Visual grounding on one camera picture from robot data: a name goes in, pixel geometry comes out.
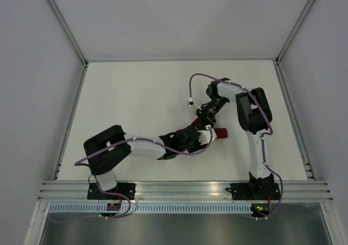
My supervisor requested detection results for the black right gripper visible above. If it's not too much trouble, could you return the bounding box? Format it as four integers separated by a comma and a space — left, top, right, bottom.
195, 96, 228, 133

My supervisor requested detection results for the red cloth napkin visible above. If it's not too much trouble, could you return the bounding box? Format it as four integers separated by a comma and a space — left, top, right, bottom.
171, 120, 228, 144

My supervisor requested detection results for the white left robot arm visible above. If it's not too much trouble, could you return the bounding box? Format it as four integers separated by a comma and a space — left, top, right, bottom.
75, 125, 216, 199

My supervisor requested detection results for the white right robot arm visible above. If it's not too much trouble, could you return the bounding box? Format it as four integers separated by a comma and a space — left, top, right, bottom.
196, 78, 274, 199

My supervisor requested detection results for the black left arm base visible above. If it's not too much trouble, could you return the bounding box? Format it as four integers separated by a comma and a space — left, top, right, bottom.
87, 183, 136, 200

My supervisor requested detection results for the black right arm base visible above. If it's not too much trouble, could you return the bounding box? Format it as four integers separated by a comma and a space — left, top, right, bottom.
226, 183, 281, 201

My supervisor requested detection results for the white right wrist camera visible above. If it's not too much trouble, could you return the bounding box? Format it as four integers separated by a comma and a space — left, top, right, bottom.
187, 97, 200, 109

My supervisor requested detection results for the aluminium front rail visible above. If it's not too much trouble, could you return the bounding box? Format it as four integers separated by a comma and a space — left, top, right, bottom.
37, 180, 333, 203

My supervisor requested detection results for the white slotted cable duct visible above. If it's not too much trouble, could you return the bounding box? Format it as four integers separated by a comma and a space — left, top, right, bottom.
49, 202, 252, 214

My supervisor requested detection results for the aluminium frame post right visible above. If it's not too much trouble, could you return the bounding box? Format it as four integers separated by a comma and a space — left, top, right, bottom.
273, 0, 316, 66

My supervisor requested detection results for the aluminium frame post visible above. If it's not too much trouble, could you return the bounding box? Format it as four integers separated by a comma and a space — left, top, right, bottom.
46, 0, 88, 67
273, 0, 316, 66

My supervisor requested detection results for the aluminium frame post left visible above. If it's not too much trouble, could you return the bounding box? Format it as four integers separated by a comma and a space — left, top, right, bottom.
46, 0, 88, 67

